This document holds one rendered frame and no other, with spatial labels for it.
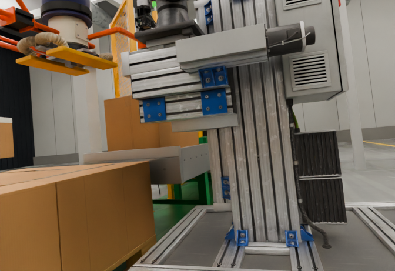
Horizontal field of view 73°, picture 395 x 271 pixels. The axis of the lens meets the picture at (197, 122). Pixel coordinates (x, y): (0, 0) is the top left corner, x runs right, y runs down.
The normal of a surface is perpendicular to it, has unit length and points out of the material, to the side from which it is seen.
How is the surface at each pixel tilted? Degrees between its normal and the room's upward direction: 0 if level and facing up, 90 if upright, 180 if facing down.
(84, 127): 90
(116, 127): 90
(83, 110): 90
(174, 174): 90
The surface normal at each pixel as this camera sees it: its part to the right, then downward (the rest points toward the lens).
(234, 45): -0.29, -0.02
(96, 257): 0.92, -0.11
